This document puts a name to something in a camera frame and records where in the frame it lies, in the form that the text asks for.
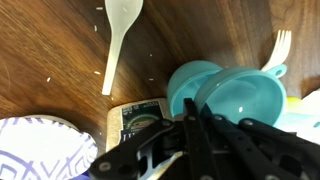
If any glass jar of rice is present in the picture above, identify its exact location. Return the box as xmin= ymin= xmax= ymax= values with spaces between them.
xmin=105 ymin=97 xmax=174 ymax=154

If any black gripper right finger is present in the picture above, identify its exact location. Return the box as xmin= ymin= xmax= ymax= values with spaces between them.
xmin=199 ymin=104 xmax=320 ymax=180

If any white plastic fork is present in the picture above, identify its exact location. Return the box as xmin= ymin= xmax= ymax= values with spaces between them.
xmin=260 ymin=29 xmax=293 ymax=73

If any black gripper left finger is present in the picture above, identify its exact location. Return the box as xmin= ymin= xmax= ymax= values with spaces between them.
xmin=89 ymin=98 xmax=219 ymax=180

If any large teal measuring cup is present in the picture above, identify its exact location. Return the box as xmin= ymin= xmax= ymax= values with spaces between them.
xmin=194 ymin=63 xmax=288 ymax=127

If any blue patterned paper plate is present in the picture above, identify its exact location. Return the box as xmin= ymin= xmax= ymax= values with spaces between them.
xmin=0 ymin=114 xmax=99 ymax=180

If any medium teal measuring cup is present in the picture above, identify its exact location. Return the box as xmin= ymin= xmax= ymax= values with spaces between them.
xmin=166 ymin=59 xmax=224 ymax=118

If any white plastic spoon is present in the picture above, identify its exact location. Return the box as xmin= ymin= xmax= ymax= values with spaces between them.
xmin=101 ymin=0 xmax=144 ymax=97

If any white paper sheet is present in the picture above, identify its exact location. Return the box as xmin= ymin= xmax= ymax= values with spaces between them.
xmin=299 ymin=89 xmax=320 ymax=115

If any yellow ball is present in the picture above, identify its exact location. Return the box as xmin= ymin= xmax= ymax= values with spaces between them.
xmin=287 ymin=95 xmax=303 ymax=113

